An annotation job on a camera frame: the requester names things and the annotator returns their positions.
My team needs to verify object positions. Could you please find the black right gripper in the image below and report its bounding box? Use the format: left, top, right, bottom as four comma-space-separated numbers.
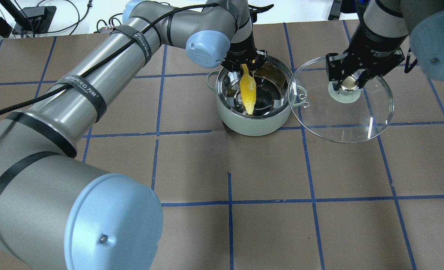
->
325, 28, 406, 91

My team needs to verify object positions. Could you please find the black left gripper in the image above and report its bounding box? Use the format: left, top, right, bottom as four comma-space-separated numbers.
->
221, 36, 268, 77

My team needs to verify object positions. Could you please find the yellow corn cob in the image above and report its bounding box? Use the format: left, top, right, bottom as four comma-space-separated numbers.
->
239, 64, 256, 115

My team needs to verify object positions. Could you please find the glass pot lid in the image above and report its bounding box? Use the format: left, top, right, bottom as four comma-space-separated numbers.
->
288, 57, 394, 144

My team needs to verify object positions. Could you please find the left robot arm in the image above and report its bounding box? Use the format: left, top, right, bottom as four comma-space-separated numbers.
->
0, 0, 272, 270

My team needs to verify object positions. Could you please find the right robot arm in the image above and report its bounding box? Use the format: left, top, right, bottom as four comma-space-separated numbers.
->
325, 0, 444, 91

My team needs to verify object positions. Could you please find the pale green steel pot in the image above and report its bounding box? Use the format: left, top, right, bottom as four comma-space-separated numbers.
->
206, 56, 295, 137

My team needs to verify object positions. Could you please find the small usb hub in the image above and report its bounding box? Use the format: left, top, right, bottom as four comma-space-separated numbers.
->
94, 25, 116, 33

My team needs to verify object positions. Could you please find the black monitor stand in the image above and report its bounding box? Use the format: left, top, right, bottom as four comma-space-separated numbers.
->
0, 0, 57, 36

